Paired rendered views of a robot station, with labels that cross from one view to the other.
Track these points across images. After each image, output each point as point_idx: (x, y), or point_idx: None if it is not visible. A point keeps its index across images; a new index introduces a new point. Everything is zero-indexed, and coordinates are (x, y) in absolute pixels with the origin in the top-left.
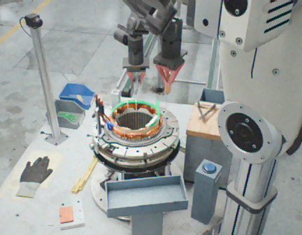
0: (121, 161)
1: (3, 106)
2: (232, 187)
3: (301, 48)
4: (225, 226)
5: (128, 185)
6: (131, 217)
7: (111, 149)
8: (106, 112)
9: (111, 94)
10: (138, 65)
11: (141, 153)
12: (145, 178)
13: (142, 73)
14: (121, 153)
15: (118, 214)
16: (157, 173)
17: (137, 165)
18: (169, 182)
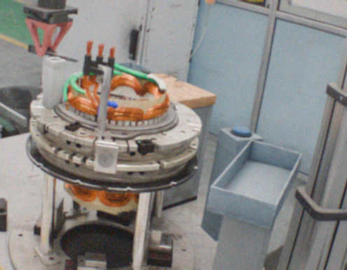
0: (171, 162)
1: None
2: None
3: None
4: (341, 166)
5: (224, 183)
6: (235, 243)
7: (150, 143)
8: (43, 112)
9: (55, 63)
10: (64, 9)
11: (191, 131)
12: (235, 159)
13: (69, 25)
14: (172, 141)
15: (277, 213)
16: (108, 221)
17: (190, 158)
18: (244, 159)
